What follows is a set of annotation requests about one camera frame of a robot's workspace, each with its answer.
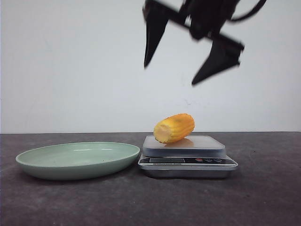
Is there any silver digital kitchen scale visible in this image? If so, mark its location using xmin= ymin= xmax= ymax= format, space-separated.
xmin=138 ymin=135 xmax=238 ymax=178

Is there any yellow corn cob piece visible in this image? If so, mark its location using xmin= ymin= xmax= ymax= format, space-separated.
xmin=153 ymin=113 xmax=195 ymax=144

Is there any green oval plate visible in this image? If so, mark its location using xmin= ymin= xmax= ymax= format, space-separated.
xmin=16 ymin=142 xmax=140 ymax=180

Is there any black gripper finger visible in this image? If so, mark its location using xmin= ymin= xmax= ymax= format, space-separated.
xmin=143 ymin=4 xmax=168 ymax=68
xmin=191 ymin=41 xmax=241 ymax=85

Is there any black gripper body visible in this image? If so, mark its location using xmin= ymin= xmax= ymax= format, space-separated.
xmin=143 ymin=0 xmax=239 ymax=43

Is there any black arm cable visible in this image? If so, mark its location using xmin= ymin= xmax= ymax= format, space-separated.
xmin=230 ymin=0 xmax=268 ymax=22

